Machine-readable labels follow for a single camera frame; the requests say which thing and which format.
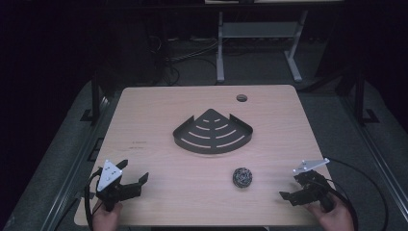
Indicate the aluminium floor rail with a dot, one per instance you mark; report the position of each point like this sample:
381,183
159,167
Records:
378,154
80,160

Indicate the black metal corner shelf rack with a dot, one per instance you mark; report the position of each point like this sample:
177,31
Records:
211,146

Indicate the person's right hand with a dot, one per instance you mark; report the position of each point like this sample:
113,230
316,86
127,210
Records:
336,219

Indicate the white metal desk frame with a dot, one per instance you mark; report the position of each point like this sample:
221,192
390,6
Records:
256,30

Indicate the black metal post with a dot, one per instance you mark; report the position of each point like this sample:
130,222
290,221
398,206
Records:
95,96
360,96

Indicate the steel wool scrubber ball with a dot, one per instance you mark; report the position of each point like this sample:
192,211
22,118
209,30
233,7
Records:
242,177

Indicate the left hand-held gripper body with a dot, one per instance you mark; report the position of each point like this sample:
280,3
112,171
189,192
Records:
109,175

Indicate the person's left hand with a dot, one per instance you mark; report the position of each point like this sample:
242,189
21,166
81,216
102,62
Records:
106,219

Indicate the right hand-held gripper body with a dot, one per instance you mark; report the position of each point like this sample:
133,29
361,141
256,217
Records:
316,189

